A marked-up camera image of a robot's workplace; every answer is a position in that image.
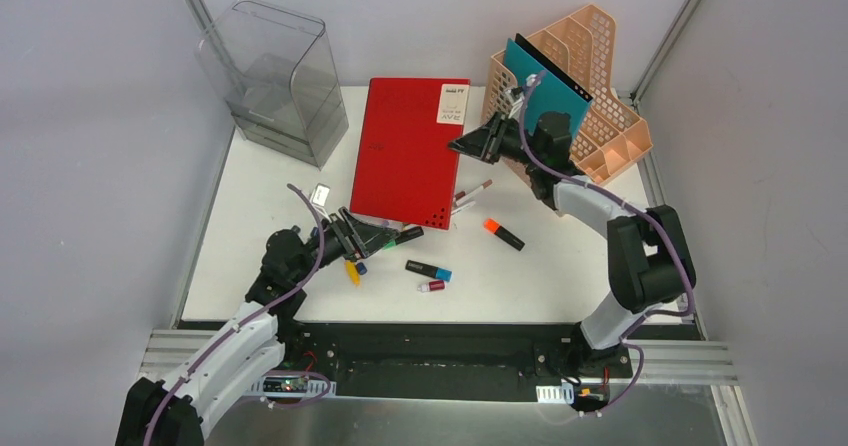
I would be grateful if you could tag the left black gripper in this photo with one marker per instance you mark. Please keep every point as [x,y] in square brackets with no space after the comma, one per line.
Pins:
[348,232]

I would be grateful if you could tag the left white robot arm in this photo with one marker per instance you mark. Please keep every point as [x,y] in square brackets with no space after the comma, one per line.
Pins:
[184,406]

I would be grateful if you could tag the teal folder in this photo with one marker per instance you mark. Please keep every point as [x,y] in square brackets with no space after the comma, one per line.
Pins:
[557,91]

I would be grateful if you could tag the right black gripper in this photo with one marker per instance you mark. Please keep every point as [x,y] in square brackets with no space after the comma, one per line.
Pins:
[486,142]

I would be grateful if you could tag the clear grey drawer organizer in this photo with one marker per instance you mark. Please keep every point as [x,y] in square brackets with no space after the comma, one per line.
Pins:
[274,69]

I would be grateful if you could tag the green cap black highlighter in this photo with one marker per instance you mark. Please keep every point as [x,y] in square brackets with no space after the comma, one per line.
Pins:
[405,236]

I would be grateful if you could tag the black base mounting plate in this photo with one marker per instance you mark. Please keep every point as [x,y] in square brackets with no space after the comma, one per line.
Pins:
[450,361]

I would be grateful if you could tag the brown cap marker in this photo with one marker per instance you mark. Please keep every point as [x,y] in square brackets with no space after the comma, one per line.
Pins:
[477,189]

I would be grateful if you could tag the blue cap black highlighter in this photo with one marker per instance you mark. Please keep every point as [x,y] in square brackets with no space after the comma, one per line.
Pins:
[429,271]

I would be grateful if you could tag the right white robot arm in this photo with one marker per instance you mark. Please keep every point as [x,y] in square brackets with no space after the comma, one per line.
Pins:
[648,261]

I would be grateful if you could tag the red folder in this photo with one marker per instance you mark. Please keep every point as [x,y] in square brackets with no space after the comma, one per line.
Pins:
[405,170]

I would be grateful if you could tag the peach plastic file rack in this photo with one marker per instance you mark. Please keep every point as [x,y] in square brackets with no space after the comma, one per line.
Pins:
[576,53]

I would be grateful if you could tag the orange cap black highlighter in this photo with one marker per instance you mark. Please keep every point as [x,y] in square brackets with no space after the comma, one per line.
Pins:
[503,234]

